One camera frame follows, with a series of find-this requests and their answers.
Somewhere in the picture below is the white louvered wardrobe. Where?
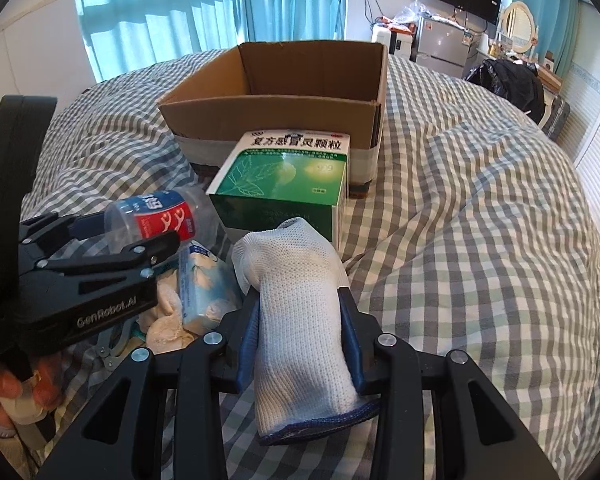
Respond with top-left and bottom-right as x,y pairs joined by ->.
558,1 -> 600,231

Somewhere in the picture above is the green white medicine box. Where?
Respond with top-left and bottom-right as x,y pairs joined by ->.
207,129 -> 350,250

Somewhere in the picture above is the person's left hand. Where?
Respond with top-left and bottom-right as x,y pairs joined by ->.
0,353 -> 62,430

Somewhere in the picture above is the light blue tissue pack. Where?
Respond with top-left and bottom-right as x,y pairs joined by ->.
178,240 -> 242,336

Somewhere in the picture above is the grey checked chair cushion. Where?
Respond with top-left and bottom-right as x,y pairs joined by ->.
542,96 -> 570,141

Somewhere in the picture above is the teal side curtain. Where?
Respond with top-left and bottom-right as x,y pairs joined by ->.
515,0 -> 578,78

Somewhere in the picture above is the black jacket on chair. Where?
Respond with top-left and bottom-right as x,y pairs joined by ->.
465,58 -> 545,125

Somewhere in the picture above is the white mesh sock blue trim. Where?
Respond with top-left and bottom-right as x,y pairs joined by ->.
232,218 -> 378,445

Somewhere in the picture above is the teal window curtain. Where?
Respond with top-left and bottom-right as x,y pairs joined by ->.
76,0 -> 344,80

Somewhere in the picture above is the oval white vanity mirror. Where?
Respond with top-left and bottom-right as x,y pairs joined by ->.
500,1 -> 536,53

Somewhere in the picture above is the cream lace cloth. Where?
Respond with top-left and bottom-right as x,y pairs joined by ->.
138,271 -> 197,354

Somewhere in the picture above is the clear plastic bottle red label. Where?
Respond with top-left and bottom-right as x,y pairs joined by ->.
105,185 -> 224,254

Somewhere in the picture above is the grey checked bed cover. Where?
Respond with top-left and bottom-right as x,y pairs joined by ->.
22,51 -> 600,479

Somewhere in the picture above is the brown cardboard box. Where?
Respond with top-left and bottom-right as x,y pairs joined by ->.
158,40 -> 388,197

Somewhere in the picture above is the white suitcase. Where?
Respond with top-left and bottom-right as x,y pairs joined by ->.
372,23 -> 414,60

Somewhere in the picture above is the silver small refrigerator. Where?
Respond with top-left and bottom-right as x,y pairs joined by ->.
415,15 -> 474,78

